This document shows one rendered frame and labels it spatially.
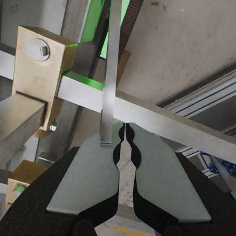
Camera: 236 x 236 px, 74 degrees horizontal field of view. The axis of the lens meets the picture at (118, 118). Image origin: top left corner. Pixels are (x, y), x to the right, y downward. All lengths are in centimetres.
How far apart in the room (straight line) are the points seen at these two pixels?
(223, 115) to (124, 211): 84
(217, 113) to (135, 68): 55
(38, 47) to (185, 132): 20
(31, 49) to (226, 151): 28
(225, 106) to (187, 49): 40
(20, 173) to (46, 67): 22
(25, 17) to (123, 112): 34
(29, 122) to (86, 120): 103
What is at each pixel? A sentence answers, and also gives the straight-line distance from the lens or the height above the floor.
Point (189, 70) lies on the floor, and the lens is 113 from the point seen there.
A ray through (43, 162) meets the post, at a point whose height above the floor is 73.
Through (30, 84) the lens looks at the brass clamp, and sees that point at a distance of 21.
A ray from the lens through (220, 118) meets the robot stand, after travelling 109.
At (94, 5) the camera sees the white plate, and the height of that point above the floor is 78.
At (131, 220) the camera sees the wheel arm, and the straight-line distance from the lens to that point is 40.
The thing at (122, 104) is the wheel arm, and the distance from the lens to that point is 20.
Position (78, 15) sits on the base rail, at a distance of 34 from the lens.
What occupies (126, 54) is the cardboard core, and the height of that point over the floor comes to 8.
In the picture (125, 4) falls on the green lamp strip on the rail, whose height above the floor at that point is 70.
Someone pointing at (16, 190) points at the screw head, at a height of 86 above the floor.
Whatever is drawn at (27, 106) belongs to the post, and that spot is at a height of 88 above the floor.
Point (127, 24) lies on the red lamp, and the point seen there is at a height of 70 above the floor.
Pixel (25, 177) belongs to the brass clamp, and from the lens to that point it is 35.
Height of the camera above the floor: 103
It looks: 62 degrees down
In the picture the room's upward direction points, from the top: 175 degrees counter-clockwise
